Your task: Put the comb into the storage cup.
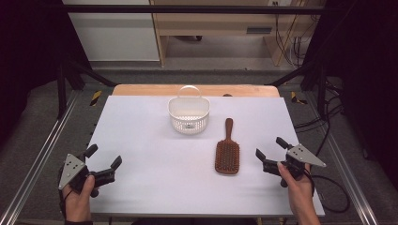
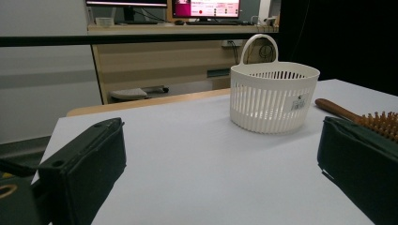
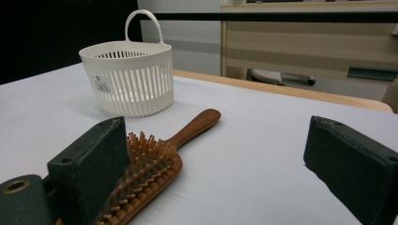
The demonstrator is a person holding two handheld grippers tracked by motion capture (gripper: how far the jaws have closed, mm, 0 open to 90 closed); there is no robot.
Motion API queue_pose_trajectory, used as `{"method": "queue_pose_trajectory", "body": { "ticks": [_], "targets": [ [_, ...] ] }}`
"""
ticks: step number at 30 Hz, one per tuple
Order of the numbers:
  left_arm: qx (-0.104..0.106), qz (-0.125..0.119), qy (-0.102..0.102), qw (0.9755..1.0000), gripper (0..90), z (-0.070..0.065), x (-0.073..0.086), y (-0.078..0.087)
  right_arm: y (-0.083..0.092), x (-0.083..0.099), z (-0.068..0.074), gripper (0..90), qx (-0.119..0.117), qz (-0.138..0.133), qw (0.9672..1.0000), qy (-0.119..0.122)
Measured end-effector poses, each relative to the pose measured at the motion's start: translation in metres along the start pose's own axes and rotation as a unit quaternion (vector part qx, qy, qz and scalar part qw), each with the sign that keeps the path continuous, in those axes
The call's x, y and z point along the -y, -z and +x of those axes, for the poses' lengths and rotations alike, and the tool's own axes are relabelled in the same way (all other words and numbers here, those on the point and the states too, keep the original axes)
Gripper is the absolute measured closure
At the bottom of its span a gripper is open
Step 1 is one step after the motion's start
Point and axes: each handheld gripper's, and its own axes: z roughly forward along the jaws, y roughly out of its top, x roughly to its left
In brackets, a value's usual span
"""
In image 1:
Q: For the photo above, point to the white table board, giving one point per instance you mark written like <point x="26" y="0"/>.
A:
<point x="150" y="175"/>

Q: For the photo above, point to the brown wooden hairbrush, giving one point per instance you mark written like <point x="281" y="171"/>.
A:
<point x="227" y="150"/>

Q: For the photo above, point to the white cabinet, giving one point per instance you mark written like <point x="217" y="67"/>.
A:
<point x="115" y="34"/>

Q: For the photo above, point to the black curtain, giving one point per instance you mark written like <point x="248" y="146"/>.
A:
<point x="28" y="62"/>
<point x="366" y="78"/>

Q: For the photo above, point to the black horizontal frame bar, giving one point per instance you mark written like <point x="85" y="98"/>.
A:
<point x="187" y="8"/>

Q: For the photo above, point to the person's left hand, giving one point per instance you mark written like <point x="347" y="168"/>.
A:
<point x="78" y="200"/>

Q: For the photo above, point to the yellow black tape strip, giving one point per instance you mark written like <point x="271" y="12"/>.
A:
<point x="95" y="98"/>
<point x="295" y="98"/>

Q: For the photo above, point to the black frame strut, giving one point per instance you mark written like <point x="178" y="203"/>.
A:
<point x="320" y="90"/>
<point x="62" y="90"/>

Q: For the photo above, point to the person's right hand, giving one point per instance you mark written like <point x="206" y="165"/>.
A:
<point x="297" y="190"/>

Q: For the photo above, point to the light wooden desk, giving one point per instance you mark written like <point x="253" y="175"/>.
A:
<point x="216" y="22"/>

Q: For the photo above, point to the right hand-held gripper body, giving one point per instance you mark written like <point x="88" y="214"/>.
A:
<point x="302" y="155"/>

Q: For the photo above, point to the wooden table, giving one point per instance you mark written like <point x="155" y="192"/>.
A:
<point x="144" y="90"/>

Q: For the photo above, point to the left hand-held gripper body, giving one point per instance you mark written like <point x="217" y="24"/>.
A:
<point x="71" y="170"/>

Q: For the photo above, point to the white plastic basket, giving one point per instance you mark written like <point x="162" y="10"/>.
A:
<point x="189" y="114"/>

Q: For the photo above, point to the aluminium rail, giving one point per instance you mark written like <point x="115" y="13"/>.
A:
<point x="350" y="181"/>
<point x="37" y="159"/>

